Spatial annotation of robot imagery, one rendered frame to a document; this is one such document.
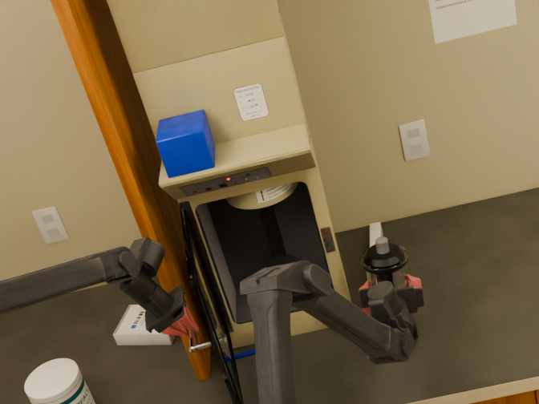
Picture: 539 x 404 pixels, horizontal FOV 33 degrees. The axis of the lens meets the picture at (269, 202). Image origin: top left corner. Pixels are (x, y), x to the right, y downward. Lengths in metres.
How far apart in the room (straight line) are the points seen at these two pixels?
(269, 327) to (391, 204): 1.15
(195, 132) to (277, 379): 0.58
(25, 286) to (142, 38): 0.55
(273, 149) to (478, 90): 0.77
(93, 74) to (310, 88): 0.76
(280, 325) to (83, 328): 1.13
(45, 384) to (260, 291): 0.81
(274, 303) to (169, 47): 0.63
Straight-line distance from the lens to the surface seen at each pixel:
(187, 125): 1.85
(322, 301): 1.61
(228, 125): 1.92
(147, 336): 2.36
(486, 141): 2.53
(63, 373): 2.17
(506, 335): 2.14
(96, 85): 1.80
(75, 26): 1.76
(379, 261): 2.00
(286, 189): 2.05
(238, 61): 1.86
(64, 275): 1.70
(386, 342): 1.80
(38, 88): 2.40
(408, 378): 2.07
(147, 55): 1.86
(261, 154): 1.85
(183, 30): 1.84
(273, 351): 1.47
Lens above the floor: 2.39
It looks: 31 degrees down
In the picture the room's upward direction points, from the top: 16 degrees counter-clockwise
